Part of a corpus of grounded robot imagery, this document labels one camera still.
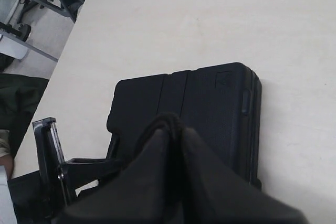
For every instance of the dark green cloth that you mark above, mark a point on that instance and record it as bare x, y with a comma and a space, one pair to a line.
20, 97

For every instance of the black plastic case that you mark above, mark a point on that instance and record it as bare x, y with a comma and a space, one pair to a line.
222, 103

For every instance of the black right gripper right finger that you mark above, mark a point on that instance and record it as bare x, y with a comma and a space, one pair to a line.
215, 194

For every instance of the grey metal frame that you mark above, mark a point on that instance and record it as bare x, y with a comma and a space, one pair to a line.
44, 6

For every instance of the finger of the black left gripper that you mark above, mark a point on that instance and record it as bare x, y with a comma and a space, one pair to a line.
78, 172
55, 191

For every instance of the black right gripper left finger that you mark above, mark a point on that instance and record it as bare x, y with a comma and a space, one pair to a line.
142, 193

